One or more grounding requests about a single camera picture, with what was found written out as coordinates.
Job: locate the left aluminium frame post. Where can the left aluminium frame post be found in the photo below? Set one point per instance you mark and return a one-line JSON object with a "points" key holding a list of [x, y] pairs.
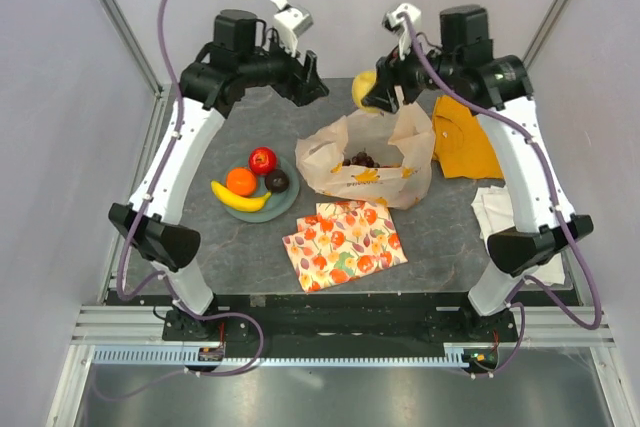
{"points": [[133, 47]]}

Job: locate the fake red apple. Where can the fake red apple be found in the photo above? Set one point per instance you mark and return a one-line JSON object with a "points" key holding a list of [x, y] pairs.
{"points": [[262, 161]]}

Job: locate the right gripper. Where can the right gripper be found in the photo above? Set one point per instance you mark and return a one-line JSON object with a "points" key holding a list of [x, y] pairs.
{"points": [[391, 71]]}

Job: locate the white slotted cable duct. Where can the white slotted cable duct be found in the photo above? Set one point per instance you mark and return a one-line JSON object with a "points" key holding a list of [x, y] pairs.
{"points": [[196, 356]]}

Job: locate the banana print plastic bag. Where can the banana print plastic bag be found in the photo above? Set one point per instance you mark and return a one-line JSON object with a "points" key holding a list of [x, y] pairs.
{"points": [[380, 158]]}

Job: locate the orange folded cloth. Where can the orange folded cloth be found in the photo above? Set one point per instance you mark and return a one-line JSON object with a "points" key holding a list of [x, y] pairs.
{"points": [[462, 148]]}

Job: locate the grey green plate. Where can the grey green plate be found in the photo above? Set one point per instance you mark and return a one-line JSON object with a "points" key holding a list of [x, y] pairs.
{"points": [[278, 203]]}

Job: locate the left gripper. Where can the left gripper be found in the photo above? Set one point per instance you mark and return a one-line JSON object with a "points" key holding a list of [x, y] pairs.
{"points": [[301, 86]]}

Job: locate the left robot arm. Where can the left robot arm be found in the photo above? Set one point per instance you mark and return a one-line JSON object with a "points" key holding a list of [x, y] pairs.
{"points": [[244, 52]]}

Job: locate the fake yellow lemon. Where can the fake yellow lemon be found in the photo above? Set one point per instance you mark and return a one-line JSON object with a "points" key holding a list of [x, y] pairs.
{"points": [[361, 86]]}

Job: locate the fake orange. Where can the fake orange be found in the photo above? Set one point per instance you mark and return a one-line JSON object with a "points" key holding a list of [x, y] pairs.
{"points": [[241, 181]]}

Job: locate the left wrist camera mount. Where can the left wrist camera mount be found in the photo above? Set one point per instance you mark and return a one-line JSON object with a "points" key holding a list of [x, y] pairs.
{"points": [[290, 22]]}

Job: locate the aluminium frame post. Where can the aluminium frame post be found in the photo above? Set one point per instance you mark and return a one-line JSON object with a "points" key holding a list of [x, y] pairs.
{"points": [[133, 47], [543, 32]]}

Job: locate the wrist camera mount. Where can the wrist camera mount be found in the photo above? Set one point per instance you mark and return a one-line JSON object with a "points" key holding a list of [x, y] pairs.
{"points": [[402, 22], [290, 22]]}

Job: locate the floral folded cloth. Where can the floral folded cloth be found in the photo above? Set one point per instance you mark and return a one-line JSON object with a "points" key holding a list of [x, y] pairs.
{"points": [[342, 242]]}

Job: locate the fake dark grape bunch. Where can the fake dark grape bunch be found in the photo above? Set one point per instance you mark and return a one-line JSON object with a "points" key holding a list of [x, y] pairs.
{"points": [[363, 159]]}

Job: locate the fake dark avocado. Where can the fake dark avocado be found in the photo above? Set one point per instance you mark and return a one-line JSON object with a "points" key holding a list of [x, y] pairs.
{"points": [[277, 181]]}

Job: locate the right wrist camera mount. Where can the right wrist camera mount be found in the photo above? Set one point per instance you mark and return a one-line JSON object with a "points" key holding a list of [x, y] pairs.
{"points": [[402, 22]]}

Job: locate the right aluminium frame post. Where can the right aluminium frame post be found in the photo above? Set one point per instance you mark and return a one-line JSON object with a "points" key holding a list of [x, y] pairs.
{"points": [[543, 32]]}

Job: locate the white folded cloth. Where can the white folded cloth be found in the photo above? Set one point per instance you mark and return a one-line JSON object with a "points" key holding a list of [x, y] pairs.
{"points": [[493, 210]]}

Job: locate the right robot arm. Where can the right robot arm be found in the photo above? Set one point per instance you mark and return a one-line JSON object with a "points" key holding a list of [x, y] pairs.
{"points": [[499, 92]]}

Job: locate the fake banana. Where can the fake banana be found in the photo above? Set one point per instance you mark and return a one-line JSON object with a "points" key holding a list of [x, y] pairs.
{"points": [[238, 202]]}

